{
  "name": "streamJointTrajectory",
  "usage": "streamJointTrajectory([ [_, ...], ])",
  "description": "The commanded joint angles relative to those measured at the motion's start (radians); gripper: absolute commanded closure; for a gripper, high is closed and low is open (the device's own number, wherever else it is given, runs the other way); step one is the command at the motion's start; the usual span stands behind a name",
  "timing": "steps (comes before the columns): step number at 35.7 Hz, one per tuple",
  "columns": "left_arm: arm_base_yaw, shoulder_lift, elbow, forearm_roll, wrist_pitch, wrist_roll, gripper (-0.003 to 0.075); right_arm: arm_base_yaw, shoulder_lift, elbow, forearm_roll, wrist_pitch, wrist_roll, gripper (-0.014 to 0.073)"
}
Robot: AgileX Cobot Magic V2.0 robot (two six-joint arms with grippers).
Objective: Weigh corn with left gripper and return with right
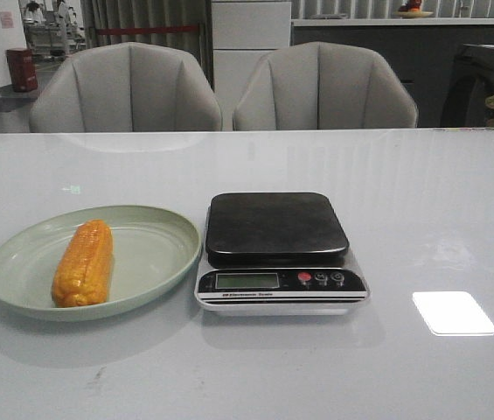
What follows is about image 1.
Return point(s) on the orange corn cob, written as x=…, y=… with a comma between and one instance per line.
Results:
x=83, y=274

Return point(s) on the black silver kitchen scale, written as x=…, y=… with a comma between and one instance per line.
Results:
x=277, y=254

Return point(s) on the right grey upholstered chair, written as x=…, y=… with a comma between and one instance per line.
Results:
x=324, y=86

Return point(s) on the grey upholstered chair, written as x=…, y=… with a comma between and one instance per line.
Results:
x=128, y=87
x=324, y=86

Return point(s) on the light green plate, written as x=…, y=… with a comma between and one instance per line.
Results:
x=154, y=249

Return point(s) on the left grey upholstered chair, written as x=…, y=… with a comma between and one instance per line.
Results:
x=128, y=87

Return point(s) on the white drawer cabinet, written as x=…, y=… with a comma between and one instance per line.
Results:
x=242, y=32

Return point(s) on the red barrier belt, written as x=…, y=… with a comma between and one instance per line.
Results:
x=148, y=30

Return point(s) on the grey counter with white top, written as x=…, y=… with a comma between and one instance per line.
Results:
x=420, y=50

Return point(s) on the fruit bowl on counter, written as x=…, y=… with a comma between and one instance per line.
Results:
x=412, y=9

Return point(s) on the dark appliance at right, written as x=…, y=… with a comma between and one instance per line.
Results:
x=471, y=83

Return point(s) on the pink wall notice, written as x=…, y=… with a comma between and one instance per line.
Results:
x=6, y=19

